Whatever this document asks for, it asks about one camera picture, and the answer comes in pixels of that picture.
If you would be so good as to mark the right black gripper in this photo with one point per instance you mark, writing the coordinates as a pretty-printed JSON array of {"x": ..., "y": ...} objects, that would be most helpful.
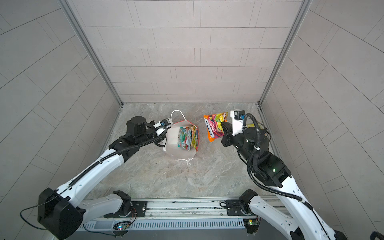
[{"x": 228, "y": 131}]

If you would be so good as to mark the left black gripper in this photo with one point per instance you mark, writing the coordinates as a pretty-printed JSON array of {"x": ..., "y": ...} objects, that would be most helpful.
[{"x": 159, "y": 138}]

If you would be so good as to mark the teal cherry mint candy packet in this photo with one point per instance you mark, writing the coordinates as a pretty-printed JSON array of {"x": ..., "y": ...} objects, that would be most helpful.
[{"x": 184, "y": 138}]

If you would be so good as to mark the orange fruits candy packet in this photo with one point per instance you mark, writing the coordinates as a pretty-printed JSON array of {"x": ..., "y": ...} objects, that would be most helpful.
[{"x": 214, "y": 125}]

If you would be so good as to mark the yellow green snack packet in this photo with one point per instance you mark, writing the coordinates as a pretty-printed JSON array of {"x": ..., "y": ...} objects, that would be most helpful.
[{"x": 261, "y": 126}]

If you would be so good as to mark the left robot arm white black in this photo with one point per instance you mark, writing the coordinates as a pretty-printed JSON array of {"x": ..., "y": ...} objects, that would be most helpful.
[{"x": 63, "y": 210}]

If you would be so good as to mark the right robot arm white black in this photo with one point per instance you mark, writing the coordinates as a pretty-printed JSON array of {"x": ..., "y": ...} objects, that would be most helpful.
[{"x": 271, "y": 174}]

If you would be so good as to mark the lemon blackcurrant candy packet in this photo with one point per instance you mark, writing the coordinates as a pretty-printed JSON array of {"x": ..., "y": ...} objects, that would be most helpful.
[{"x": 195, "y": 137}]

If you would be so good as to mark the right green circuit board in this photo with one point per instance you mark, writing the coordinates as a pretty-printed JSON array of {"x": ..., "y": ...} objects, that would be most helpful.
[{"x": 251, "y": 225}]

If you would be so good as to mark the green circuit board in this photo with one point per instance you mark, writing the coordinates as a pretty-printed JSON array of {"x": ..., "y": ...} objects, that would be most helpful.
[
  {"x": 251, "y": 225},
  {"x": 121, "y": 228}
]

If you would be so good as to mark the left green circuit board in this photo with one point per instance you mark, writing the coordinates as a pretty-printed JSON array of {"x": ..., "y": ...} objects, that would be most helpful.
[{"x": 121, "y": 228}]

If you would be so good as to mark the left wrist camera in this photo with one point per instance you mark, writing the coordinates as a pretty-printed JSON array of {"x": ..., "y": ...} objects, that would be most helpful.
[{"x": 165, "y": 122}]

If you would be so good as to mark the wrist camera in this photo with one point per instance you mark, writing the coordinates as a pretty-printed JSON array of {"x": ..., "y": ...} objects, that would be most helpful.
[
  {"x": 165, "y": 122},
  {"x": 237, "y": 120}
]

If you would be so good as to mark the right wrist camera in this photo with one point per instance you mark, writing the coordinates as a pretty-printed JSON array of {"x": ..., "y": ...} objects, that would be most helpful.
[{"x": 237, "y": 120}]

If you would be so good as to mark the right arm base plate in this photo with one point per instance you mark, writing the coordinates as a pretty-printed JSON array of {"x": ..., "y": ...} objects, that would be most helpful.
[{"x": 236, "y": 208}]

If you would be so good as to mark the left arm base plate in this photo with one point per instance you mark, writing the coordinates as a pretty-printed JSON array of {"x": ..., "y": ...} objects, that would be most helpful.
[{"x": 130, "y": 210}]

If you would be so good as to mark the aluminium mounting rail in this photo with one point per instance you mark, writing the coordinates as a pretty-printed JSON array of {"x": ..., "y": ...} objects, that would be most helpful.
[{"x": 158, "y": 208}]

